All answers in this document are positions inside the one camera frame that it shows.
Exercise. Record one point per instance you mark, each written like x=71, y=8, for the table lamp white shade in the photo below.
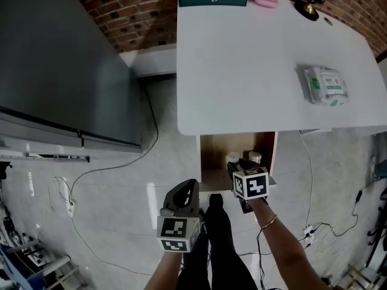
x=308, y=8

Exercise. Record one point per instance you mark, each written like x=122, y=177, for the white wet wipes pack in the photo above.
x=325, y=86

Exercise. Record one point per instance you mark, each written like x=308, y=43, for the person's legs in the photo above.
x=220, y=240

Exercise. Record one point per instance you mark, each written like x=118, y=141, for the white desk drawer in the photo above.
x=213, y=162

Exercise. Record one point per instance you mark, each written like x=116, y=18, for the white desk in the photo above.
x=242, y=71

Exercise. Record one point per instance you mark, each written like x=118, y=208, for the person's left forearm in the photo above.
x=164, y=270

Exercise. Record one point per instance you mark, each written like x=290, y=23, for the blue bin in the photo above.
x=12, y=270

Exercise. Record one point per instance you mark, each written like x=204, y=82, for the white power strip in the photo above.
x=71, y=208
x=309, y=233

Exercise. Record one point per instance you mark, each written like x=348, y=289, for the person's right forearm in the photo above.
x=284, y=246

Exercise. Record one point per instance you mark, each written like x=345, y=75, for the white metal shelf rack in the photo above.
x=45, y=157

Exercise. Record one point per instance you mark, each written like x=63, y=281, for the grey refrigerator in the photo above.
x=60, y=65

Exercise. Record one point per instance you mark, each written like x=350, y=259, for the white ball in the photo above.
x=232, y=156

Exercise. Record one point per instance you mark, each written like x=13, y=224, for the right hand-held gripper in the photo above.
x=252, y=184

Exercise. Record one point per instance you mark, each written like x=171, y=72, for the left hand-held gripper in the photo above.
x=176, y=233

